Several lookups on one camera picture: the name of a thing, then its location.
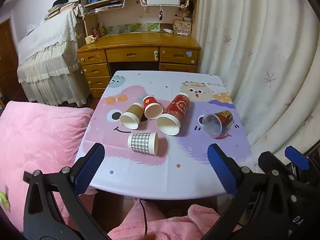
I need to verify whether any white leaf patterned curtain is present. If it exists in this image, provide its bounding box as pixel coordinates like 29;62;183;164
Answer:
195;0;320;174

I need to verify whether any tall red patterned paper cup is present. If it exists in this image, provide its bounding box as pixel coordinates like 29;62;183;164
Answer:
156;93;190;136

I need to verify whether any wooden bookshelf hutch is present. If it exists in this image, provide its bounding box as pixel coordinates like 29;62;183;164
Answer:
80;0;200;37

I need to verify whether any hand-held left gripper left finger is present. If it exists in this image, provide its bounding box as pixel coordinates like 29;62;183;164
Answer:
23;142;110;240

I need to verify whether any grey checkered paper cup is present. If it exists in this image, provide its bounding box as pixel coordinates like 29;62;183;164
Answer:
127;132;159;155

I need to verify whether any brown paper cup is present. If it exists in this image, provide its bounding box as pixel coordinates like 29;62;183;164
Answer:
119;102;145;130

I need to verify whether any wooden desk with drawers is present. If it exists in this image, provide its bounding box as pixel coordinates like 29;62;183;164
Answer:
77;32;202;98

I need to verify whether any green sticker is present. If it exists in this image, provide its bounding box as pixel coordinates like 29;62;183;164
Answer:
0;191;10;209

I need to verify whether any pink fluffy blanket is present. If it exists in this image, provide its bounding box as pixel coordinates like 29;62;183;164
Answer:
0;101;97;230

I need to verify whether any white desk lamp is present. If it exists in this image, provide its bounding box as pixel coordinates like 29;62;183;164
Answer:
138;0;191;8

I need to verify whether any lace covered piano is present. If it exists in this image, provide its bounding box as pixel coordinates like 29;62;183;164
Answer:
17;5;92;107

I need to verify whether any brown wooden door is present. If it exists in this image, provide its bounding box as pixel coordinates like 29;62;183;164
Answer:
0;19;27;102

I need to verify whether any wooden box with doodles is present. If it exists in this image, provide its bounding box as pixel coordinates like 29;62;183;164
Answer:
173;20;192;36

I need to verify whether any clear plastic cup red print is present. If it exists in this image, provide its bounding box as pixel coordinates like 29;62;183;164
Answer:
202;110;233;139

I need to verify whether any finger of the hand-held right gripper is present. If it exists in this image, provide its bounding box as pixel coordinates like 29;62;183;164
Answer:
258;151;300;182
284;146;320;178

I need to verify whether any black cable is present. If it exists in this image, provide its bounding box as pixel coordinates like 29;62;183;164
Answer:
139;199;148;237

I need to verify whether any person's pink fluffy clothing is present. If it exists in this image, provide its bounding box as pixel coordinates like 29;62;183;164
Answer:
107;201;243;240

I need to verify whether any small red paper cup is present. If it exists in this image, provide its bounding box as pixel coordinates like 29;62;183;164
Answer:
142;96;164;120

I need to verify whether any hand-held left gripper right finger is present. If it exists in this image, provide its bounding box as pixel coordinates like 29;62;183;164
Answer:
202;144;290;240

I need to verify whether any cartoon printed tablecloth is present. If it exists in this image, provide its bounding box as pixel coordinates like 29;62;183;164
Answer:
75;70;253;200

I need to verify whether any stack of books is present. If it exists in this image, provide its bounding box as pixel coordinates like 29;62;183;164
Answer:
44;1;79;21

